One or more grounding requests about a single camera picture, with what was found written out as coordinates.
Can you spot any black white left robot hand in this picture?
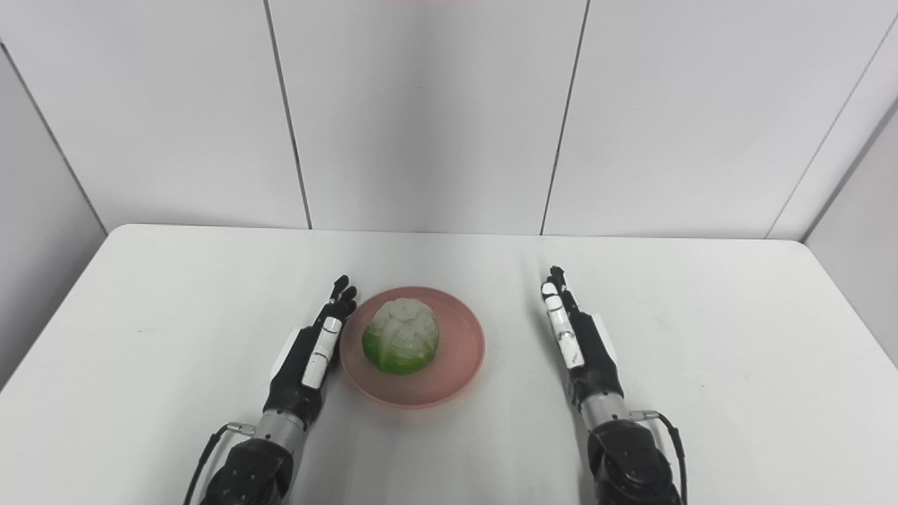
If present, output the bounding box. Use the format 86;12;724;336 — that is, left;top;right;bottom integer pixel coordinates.
262;274;359;426

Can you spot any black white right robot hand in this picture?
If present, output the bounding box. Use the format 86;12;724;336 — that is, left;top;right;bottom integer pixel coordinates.
540;264;626;412

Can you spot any green white cabbage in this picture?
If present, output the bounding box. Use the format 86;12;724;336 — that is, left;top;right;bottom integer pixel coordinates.
361;297;441;376

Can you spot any pink plate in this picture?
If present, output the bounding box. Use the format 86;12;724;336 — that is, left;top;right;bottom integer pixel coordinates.
338;285;487;410

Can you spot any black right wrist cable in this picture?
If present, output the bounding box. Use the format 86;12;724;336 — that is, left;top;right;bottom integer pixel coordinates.
629;410;689;505

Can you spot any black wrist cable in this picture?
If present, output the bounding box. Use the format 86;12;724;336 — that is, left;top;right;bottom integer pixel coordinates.
183;422;256;505
629;410;689;505

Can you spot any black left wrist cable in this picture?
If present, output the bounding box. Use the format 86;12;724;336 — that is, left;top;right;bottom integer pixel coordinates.
183;422;256;505

